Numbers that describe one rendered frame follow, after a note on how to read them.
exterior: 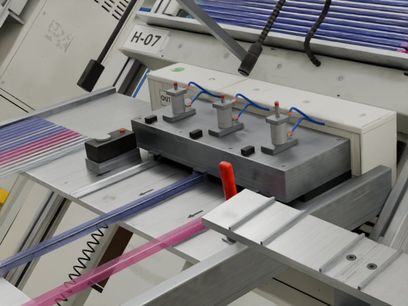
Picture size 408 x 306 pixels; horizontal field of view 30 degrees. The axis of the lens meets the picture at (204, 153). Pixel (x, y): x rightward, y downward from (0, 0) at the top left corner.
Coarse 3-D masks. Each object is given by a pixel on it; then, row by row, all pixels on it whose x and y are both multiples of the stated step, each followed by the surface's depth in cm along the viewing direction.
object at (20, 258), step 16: (192, 176) 111; (160, 192) 107; (176, 192) 109; (128, 208) 104; (96, 224) 101; (48, 240) 97; (64, 240) 98; (16, 256) 94; (32, 256) 95; (0, 272) 93
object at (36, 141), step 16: (16, 128) 139; (32, 128) 138; (48, 128) 137; (64, 128) 136; (0, 144) 132; (16, 144) 131; (32, 144) 130; (48, 144) 129; (64, 144) 129; (80, 144) 128; (0, 160) 125; (16, 160) 124; (32, 160) 123; (48, 160) 125; (0, 176) 120
